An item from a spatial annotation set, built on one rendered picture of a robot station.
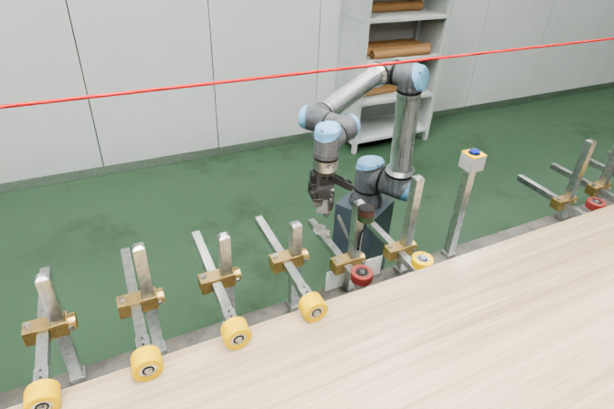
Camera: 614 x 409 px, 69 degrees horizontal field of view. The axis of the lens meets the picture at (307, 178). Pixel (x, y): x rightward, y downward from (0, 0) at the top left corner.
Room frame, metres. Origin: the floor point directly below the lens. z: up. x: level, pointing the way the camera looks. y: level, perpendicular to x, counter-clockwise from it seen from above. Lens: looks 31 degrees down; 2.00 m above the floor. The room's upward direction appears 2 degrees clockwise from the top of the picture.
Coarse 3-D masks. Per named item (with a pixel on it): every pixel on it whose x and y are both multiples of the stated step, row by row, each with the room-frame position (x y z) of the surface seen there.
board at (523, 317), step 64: (512, 256) 1.32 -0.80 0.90; (576, 256) 1.34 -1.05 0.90; (320, 320) 0.97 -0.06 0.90; (384, 320) 0.98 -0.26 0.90; (448, 320) 0.99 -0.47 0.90; (512, 320) 1.00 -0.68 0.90; (576, 320) 1.01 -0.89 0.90; (128, 384) 0.73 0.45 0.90; (192, 384) 0.73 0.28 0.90; (256, 384) 0.74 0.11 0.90; (320, 384) 0.75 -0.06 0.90; (384, 384) 0.76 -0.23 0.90; (448, 384) 0.77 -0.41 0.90; (512, 384) 0.77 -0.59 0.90; (576, 384) 0.78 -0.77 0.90
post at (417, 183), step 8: (416, 176) 1.43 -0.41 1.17; (416, 184) 1.41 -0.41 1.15; (408, 192) 1.44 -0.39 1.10; (416, 192) 1.41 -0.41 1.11; (408, 200) 1.44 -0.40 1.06; (416, 200) 1.42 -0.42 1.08; (408, 208) 1.43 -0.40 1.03; (416, 208) 1.42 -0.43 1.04; (408, 216) 1.42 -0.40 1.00; (416, 216) 1.43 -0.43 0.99; (408, 224) 1.41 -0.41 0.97; (408, 232) 1.42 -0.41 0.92; (400, 240) 1.44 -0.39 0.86; (408, 240) 1.42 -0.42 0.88; (400, 264) 1.42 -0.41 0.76
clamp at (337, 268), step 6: (360, 252) 1.35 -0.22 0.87; (330, 258) 1.30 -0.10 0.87; (342, 258) 1.30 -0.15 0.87; (348, 258) 1.30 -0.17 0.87; (360, 258) 1.31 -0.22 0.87; (330, 264) 1.30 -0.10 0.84; (336, 264) 1.27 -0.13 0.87; (342, 264) 1.27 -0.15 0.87; (354, 264) 1.30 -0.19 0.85; (360, 264) 1.31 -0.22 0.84; (336, 270) 1.26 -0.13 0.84; (342, 270) 1.27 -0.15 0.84
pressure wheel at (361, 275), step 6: (354, 270) 1.20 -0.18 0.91; (360, 270) 1.20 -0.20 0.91; (366, 270) 1.20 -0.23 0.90; (372, 270) 1.20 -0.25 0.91; (354, 276) 1.17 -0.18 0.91; (360, 276) 1.17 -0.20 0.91; (366, 276) 1.17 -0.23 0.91; (372, 276) 1.18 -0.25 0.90; (354, 282) 1.17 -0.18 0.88; (360, 282) 1.16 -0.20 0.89; (366, 282) 1.16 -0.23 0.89
